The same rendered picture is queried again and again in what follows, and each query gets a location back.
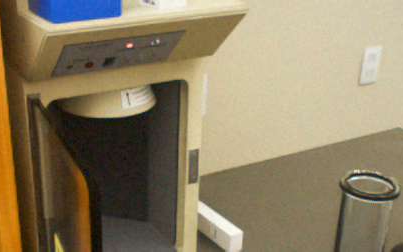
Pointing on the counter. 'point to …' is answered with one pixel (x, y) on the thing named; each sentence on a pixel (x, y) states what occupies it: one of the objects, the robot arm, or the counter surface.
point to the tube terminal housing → (185, 72)
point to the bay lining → (133, 158)
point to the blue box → (75, 10)
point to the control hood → (201, 13)
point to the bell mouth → (110, 102)
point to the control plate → (80, 53)
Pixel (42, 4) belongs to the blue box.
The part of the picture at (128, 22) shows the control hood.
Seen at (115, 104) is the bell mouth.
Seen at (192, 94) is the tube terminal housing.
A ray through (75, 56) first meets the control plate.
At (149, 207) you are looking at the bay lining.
